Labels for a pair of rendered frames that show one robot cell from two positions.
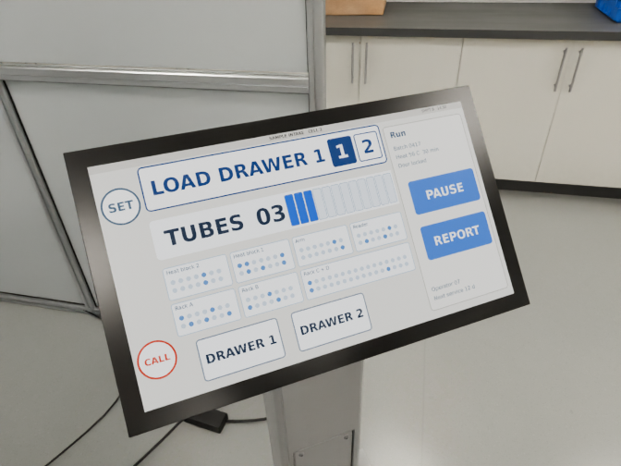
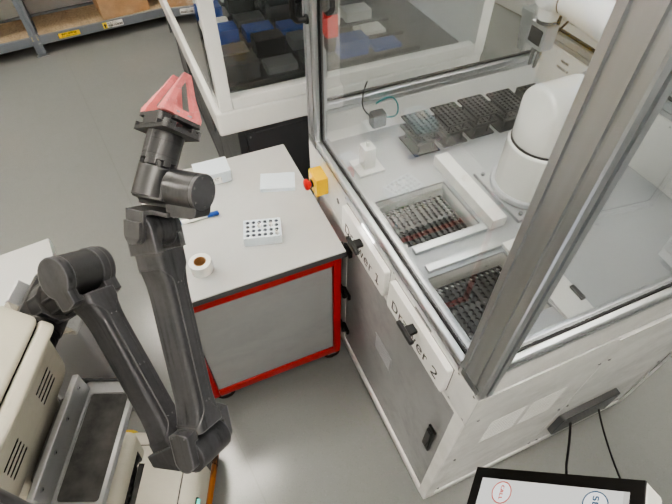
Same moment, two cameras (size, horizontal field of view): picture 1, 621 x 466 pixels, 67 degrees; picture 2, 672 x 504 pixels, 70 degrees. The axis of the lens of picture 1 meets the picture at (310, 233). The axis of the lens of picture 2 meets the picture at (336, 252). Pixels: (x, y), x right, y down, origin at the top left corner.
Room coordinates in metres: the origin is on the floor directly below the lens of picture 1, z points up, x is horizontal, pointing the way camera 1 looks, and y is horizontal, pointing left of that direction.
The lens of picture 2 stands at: (0.29, -0.20, 1.95)
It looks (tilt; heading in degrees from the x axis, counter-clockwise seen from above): 50 degrees down; 136
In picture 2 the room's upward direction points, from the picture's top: straight up
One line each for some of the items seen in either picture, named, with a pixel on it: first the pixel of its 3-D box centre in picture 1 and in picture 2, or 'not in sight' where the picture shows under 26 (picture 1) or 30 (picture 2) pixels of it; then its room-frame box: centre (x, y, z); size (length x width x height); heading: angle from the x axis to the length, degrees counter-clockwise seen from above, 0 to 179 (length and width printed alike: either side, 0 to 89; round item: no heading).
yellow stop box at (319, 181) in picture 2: not in sight; (317, 181); (-0.64, 0.61, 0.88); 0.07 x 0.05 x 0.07; 159
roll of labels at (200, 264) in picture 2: not in sight; (201, 265); (-0.68, 0.15, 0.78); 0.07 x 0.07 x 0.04
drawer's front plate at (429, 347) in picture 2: not in sight; (416, 333); (-0.03, 0.39, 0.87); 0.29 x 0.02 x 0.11; 159
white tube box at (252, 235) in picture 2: not in sight; (262, 231); (-0.66, 0.38, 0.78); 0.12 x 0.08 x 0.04; 53
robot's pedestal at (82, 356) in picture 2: not in sight; (61, 345); (-1.05, -0.31, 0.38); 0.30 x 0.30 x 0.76; 76
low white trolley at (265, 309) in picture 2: not in sight; (249, 279); (-0.81, 0.37, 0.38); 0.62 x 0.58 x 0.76; 159
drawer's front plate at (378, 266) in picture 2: not in sight; (364, 248); (-0.32, 0.50, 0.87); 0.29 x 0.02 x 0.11; 159
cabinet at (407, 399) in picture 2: not in sight; (475, 299); (-0.10, 0.93, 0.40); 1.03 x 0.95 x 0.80; 159
